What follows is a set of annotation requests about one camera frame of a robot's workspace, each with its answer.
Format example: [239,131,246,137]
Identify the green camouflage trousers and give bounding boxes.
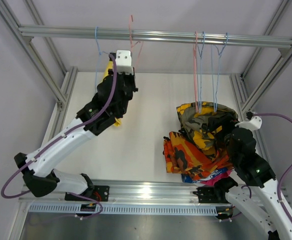
[176,101,239,161]

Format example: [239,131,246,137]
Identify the pink trousers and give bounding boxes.
[200,170,232,187]

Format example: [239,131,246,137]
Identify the orange camouflage trousers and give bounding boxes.
[163,131,234,178]

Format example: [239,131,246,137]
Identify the blue hanger with orange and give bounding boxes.
[210,32,229,113]

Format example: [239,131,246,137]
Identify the blue white patterned trousers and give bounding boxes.
[181,167,233,184]

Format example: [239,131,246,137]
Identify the pink hanger with camouflage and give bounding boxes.
[128,14,144,70]

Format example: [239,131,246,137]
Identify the pink wire hanger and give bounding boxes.
[193,31,200,113]

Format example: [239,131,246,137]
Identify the blue hanger with blue trousers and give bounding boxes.
[196,31,206,113]

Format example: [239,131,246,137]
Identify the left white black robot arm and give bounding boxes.
[14,70,138,201]

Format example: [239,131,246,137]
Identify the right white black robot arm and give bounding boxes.
[193,112,292,240]

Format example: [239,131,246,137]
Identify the yellow trousers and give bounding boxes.
[102,59,122,127]

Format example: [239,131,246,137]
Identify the light blue hanger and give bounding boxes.
[94,26,116,87]

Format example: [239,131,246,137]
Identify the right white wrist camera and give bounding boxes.
[235,111,262,131]

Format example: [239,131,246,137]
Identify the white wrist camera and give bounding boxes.
[235,111,262,131]
[110,50,135,75]

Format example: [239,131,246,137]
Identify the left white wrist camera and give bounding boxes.
[110,50,135,75]

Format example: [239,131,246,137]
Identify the aluminium hanging rail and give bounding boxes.
[18,25,292,49]

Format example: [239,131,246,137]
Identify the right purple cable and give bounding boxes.
[240,112,292,236]

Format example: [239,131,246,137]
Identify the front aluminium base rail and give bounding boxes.
[17,177,291,206]

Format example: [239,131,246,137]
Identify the aluminium frame structure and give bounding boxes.
[0,0,292,240]

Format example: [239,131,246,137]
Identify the white slotted cable duct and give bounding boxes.
[28,203,218,216]

